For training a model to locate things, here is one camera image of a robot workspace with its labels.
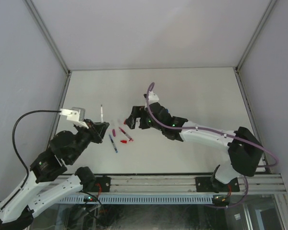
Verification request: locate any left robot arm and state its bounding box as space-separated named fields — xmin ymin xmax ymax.
xmin=0 ymin=119 xmax=109 ymax=230

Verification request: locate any red white pen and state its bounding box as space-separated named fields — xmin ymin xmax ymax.
xmin=119 ymin=127 xmax=133 ymax=141

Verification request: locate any perforated blue cable tray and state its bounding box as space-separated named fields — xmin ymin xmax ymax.
xmin=57 ymin=194 xmax=214 ymax=205

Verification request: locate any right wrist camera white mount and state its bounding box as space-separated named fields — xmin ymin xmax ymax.
xmin=144 ymin=91 xmax=159 ymax=105

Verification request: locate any aluminium rail frame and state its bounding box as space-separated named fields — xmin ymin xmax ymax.
xmin=26 ymin=173 xmax=286 ymax=194

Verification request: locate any white pen blue print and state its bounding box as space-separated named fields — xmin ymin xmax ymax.
xmin=108 ymin=134 xmax=118 ymax=153

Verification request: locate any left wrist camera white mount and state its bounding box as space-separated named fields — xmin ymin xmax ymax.
xmin=59 ymin=107 xmax=89 ymax=129

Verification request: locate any black cable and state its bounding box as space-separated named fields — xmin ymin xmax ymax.
xmin=0 ymin=109 xmax=62 ymax=221

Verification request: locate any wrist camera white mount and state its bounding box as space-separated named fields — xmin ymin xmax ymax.
xmin=59 ymin=107 xmax=89 ymax=129
xmin=144 ymin=91 xmax=159 ymax=105

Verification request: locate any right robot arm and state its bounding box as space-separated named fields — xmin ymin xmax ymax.
xmin=124 ymin=103 xmax=263 ymax=193

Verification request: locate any pink white pen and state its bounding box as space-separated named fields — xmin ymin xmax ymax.
xmin=100 ymin=104 xmax=104 ymax=123

